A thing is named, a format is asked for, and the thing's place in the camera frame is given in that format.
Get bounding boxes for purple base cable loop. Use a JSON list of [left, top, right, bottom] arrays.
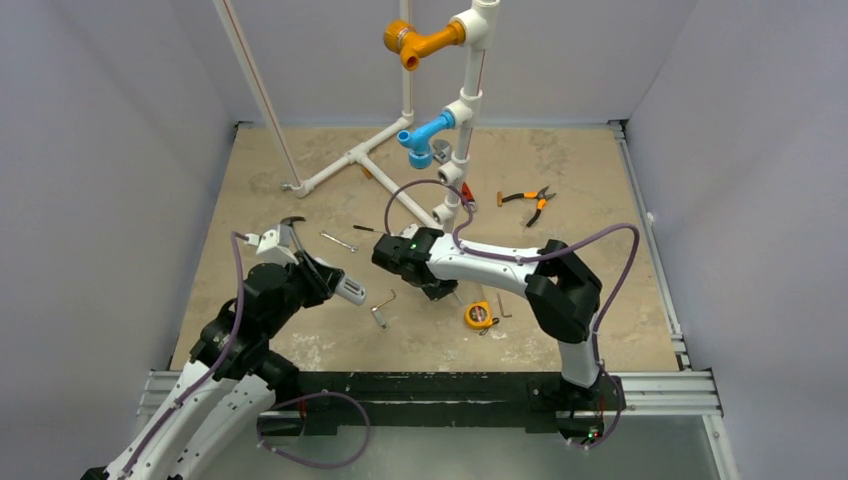
[[256, 391, 371, 470]]

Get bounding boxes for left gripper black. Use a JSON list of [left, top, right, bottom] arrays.
[[264, 248, 342, 336]]

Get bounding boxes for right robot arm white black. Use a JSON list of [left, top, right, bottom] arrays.
[[371, 227, 625, 409]]

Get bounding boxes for white remote control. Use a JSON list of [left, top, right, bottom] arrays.
[[334, 275, 367, 306]]

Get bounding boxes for silver metal pipe clamp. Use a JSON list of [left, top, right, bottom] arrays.
[[431, 139, 453, 165]]

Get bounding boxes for small hammer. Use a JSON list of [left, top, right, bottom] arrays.
[[279, 216, 306, 257]]

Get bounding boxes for white PVC pipe frame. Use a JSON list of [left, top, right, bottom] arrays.
[[214, 1, 500, 232]]

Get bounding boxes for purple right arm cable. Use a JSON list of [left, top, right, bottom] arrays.
[[383, 179, 642, 452]]

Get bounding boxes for silver allen key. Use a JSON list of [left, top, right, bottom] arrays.
[[370, 289, 397, 331]]

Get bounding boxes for aluminium rail frame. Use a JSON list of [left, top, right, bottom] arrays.
[[135, 120, 742, 480]]

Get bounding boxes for blue pipe fitting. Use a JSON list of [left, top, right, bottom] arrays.
[[396, 109, 456, 169]]

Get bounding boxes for small black screwdriver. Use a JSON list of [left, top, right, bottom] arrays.
[[352, 224, 384, 234]]

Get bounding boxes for yellow tape measure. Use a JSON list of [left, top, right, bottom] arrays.
[[464, 301, 500, 335]]

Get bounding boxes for orange pipe fitting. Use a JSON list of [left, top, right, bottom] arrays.
[[383, 19, 466, 72]]

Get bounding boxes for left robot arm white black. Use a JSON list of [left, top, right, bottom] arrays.
[[83, 252, 366, 479]]

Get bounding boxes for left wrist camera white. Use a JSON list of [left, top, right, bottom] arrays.
[[256, 223, 299, 266]]

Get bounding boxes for small silver wrench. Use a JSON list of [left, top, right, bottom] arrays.
[[319, 230, 359, 253]]

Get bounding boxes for small brown allen key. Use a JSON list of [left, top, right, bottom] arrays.
[[496, 293, 513, 319]]

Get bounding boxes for orange handled pliers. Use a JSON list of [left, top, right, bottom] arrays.
[[496, 186, 556, 228]]

